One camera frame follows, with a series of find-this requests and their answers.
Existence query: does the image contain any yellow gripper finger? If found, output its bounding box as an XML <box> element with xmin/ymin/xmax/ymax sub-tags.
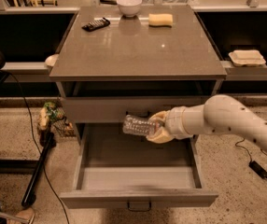
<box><xmin>147</xmin><ymin>128</ymin><xmax>174</xmax><ymax>144</ymax></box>
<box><xmin>148</xmin><ymin>110</ymin><xmax>169</xmax><ymax>126</ymax></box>

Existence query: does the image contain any clear plastic water bottle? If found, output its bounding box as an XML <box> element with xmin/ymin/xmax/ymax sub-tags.
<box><xmin>122</xmin><ymin>115</ymin><xmax>162</xmax><ymax>136</ymax></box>

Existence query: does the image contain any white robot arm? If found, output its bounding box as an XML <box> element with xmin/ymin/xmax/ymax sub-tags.
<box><xmin>147</xmin><ymin>95</ymin><xmax>267</xmax><ymax>153</ymax></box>

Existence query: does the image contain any open lower grey drawer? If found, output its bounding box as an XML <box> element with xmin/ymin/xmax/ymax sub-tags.
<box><xmin>60</xmin><ymin>123</ymin><xmax>218</xmax><ymax>209</ymax></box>

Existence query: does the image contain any grey drawer cabinet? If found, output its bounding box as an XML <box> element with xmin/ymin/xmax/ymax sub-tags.
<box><xmin>49</xmin><ymin>6</ymin><xmax>226</xmax><ymax>137</ymax></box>

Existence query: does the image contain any closed upper grey drawer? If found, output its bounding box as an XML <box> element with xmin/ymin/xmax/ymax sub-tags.
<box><xmin>61</xmin><ymin>96</ymin><xmax>207</xmax><ymax>123</ymax></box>

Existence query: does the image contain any yellow sponge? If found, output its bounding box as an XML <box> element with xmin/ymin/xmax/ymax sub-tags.
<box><xmin>148</xmin><ymin>14</ymin><xmax>173</xmax><ymax>27</ymax></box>

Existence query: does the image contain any white foam takeout container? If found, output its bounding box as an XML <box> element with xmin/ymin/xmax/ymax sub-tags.
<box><xmin>229</xmin><ymin>49</ymin><xmax>266</xmax><ymax>66</ymax></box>

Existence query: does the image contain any black remote control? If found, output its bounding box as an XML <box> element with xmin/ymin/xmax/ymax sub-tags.
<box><xmin>82</xmin><ymin>18</ymin><xmax>110</xmax><ymax>32</ymax></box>

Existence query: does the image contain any black desk leg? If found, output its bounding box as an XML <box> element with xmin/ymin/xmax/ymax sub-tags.
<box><xmin>21</xmin><ymin>133</ymin><xmax>55</xmax><ymax>208</ymax></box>

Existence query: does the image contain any white bowl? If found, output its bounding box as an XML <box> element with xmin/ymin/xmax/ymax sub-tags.
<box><xmin>117</xmin><ymin>0</ymin><xmax>142</xmax><ymax>17</ymax></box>

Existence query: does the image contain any white plate on ledge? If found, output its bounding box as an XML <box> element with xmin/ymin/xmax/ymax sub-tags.
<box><xmin>45</xmin><ymin>54</ymin><xmax>59</xmax><ymax>67</ymax></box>

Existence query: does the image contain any tan shoe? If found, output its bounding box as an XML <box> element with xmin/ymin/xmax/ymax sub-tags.
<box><xmin>7</xmin><ymin>207</ymin><xmax>35</xmax><ymax>224</ymax></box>

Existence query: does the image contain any black lower drawer handle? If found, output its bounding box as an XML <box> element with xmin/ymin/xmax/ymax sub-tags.
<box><xmin>127</xmin><ymin>202</ymin><xmax>152</xmax><ymax>212</ymax></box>

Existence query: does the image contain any black power adapter with cable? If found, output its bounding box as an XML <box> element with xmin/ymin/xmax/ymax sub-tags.
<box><xmin>235</xmin><ymin>138</ymin><xmax>267</xmax><ymax>179</ymax></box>

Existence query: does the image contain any black floor cable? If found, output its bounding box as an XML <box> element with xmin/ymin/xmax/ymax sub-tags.
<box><xmin>8</xmin><ymin>73</ymin><xmax>71</xmax><ymax>224</ymax></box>

